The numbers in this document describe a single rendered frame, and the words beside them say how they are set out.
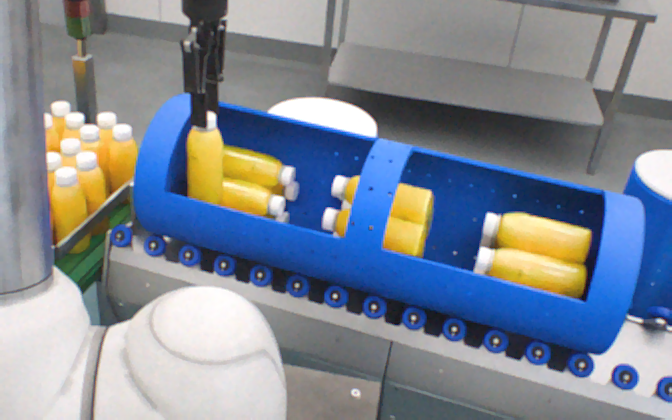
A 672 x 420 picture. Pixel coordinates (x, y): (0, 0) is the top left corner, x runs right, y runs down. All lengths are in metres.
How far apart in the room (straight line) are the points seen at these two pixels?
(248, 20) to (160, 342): 4.20
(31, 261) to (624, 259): 0.88
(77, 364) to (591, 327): 0.82
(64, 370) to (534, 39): 4.18
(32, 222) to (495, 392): 0.94
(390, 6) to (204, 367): 4.05
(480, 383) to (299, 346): 0.35
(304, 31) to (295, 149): 3.27
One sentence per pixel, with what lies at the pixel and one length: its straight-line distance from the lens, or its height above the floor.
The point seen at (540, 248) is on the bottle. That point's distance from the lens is 1.28.
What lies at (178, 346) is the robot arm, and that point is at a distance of 0.66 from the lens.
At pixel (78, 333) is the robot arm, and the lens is 0.72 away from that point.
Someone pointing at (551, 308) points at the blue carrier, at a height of 1.10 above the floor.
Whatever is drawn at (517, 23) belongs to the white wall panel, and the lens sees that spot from 4.61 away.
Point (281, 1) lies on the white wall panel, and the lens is 4.70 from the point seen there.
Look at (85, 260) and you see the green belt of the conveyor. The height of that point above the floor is 0.90.
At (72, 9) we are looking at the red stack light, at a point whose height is 1.23.
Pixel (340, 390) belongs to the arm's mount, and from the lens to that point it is 1.00.
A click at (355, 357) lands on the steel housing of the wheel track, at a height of 0.86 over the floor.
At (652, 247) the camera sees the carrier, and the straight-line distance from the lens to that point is 1.86.
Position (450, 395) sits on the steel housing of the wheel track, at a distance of 1.38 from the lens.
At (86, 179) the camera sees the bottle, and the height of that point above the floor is 1.04.
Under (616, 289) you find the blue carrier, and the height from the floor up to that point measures 1.15.
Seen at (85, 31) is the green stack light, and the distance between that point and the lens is 1.88.
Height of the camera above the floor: 1.83
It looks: 33 degrees down
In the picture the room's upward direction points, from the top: 7 degrees clockwise
